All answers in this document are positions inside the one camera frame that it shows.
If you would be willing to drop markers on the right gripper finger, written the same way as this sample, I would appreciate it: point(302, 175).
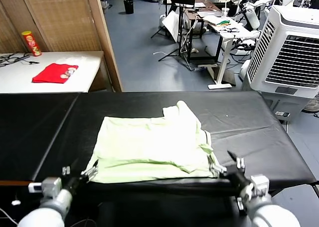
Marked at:
point(239, 163)
point(219, 168)

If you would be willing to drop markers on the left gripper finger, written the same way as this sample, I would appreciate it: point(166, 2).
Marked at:
point(66, 170)
point(89, 173)

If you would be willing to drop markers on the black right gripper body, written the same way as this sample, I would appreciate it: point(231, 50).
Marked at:
point(236, 177)

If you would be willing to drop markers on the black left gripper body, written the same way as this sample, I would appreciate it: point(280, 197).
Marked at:
point(73, 183)

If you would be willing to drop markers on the light green printed t-shirt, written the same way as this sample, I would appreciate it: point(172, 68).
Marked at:
point(152, 147)

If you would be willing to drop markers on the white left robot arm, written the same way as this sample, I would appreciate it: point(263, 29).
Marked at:
point(42, 214)

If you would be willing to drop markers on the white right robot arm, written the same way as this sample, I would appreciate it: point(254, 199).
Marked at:
point(271, 212)

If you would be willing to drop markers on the black table cover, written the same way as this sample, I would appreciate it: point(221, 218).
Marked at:
point(236, 137)

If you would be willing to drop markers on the white power strip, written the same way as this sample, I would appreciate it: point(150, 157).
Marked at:
point(282, 113)

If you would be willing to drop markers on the folded red t-shirt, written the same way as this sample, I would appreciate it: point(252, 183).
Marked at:
point(52, 74)

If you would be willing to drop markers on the white side table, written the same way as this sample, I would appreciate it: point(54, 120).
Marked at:
point(82, 70)

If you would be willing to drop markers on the white air cooler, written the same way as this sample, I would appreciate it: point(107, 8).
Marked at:
point(286, 50)

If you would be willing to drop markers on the white standing desk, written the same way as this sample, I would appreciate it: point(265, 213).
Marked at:
point(236, 33)

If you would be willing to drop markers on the red chips can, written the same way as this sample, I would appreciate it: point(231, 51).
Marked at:
point(32, 44)

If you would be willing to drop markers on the black tripod stand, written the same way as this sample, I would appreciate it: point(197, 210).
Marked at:
point(180, 37)

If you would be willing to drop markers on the green yellow cloth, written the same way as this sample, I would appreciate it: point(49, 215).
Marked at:
point(223, 23)

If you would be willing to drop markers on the white humanoid robot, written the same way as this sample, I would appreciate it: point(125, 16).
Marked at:
point(253, 18)

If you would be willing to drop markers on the plastic cup with straw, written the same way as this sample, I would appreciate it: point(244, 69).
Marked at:
point(225, 13)

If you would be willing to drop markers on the white reflector board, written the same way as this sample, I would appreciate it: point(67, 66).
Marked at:
point(170, 25)

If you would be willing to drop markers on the wooden folding screen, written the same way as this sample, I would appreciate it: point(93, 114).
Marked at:
point(64, 18)

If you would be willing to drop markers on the black trash bin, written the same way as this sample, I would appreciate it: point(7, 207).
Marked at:
point(129, 6)

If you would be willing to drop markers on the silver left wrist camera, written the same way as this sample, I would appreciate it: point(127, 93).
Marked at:
point(49, 184)

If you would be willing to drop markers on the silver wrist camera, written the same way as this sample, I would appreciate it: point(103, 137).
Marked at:
point(49, 184)
point(260, 183)

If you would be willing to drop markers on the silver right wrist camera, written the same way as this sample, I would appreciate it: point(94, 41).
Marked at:
point(260, 183)

